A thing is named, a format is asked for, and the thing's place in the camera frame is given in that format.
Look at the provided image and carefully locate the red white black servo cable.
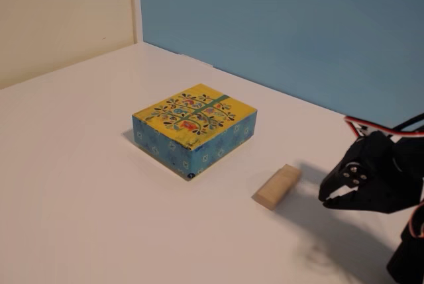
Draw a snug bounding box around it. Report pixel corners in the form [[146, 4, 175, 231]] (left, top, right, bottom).
[[409, 197, 424, 244], [344, 115, 424, 138]]

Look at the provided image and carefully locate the yellow and blue floral box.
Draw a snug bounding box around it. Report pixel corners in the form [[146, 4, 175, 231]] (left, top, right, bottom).
[[131, 83, 258, 181]]

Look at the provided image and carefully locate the blue backdrop board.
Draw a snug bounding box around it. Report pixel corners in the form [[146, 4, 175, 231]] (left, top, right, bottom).
[[137, 0, 424, 132]]

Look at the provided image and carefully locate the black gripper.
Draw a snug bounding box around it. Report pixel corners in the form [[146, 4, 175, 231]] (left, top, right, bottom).
[[318, 130, 424, 215]]

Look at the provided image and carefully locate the wooden Jenga block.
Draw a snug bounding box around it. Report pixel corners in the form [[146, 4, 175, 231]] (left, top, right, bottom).
[[253, 164, 302, 212]]

